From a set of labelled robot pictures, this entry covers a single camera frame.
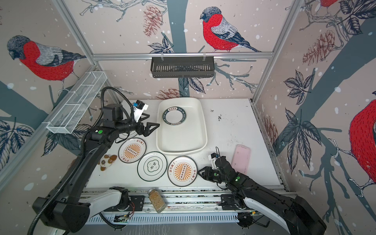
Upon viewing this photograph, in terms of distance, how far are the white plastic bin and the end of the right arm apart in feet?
0.48

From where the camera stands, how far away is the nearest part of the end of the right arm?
0.65m

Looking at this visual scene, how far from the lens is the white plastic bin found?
91cm
